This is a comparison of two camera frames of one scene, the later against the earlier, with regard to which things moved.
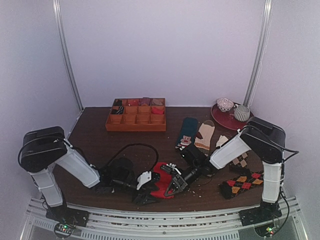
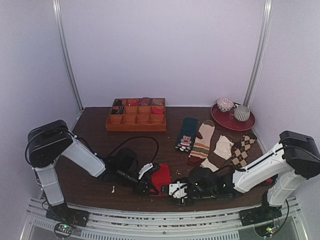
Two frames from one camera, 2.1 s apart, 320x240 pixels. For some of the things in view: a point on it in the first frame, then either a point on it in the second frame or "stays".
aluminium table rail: x=219 y=225 stays
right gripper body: x=182 y=180 → x=165 y=189
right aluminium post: x=260 y=52 stays
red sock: x=166 y=179 stays
